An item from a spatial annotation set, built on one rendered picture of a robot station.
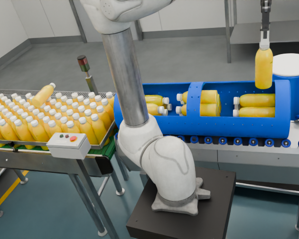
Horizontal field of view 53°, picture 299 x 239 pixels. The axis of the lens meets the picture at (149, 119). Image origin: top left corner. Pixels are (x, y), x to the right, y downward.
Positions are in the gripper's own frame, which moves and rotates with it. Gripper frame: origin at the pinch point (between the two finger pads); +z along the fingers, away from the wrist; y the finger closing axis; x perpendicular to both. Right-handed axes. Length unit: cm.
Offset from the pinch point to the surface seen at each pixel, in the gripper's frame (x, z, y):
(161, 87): 55, 35, 17
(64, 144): 98, 41, -27
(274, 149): -6, 57, -6
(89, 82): 116, 44, 40
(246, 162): 7, 66, -9
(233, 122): 12.8, 38.6, -8.8
